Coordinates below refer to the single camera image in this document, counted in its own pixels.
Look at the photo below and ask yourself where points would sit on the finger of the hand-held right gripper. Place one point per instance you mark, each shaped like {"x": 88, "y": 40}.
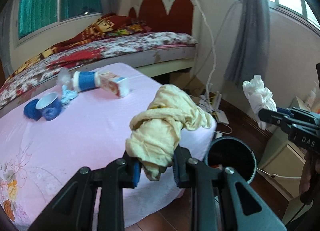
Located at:
{"x": 300, "y": 114}
{"x": 271, "y": 117}

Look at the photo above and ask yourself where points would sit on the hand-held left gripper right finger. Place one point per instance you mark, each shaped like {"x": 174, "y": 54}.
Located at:
{"x": 177, "y": 171}

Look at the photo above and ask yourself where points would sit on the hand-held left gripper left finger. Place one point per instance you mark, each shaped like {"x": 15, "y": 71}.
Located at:
{"x": 136, "y": 174}

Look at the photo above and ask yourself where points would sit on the white tissue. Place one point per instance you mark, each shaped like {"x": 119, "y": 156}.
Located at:
{"x": 257, "y": 96}

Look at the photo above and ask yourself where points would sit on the cream cloth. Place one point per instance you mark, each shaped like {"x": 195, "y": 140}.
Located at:
{"x": 160, "y": 126}

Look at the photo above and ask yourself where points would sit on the black trash bin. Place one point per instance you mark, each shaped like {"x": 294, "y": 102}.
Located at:
{"x": 232, "y": 151}

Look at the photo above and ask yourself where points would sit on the orange and white carton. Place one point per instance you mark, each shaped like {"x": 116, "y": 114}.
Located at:
{"x": 115, "y": 85}

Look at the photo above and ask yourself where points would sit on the light blue face mask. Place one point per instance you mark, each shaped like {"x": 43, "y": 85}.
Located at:
{"x": 68, "y": 96}

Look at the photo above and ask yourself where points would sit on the blue and white paper cup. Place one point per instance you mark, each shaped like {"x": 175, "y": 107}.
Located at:
{"x": 86, "y": 81}

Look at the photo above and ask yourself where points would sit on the blue plastic cup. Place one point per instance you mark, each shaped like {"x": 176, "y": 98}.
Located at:
{"x": 50, "y": 111}

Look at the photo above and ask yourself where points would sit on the clear plastic bottle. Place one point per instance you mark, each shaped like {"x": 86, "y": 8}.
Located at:
{"x": 65, "y": 78}

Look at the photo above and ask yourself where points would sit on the blue sock ball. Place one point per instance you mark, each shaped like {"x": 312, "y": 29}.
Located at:
{"x": 30, "y": 111}

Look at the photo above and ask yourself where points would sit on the person's right hand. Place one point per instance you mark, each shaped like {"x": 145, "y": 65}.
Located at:
{"x": 310, "y": 178}

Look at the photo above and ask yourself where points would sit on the white cabinet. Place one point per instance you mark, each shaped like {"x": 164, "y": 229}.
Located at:
{"x": 280, "y": 156}

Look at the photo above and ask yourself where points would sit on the bed with floral sheet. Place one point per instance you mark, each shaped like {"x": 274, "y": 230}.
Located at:
{"x": 150, "y": 43}

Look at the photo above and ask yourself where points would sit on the red printed blanket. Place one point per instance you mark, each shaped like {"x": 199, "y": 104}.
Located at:
{"x": 82, "y": 38}

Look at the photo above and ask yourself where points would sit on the colourful printed pillow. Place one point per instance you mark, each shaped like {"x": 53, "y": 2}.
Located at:
{"x": 132, "y": 28}

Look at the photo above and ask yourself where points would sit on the red upholstered headboard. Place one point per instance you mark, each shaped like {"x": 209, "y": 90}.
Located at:
{"x": 165, "y": 13}

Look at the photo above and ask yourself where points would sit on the window with green glass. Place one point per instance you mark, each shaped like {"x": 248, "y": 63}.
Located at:
{"x": 50, "y": 3}

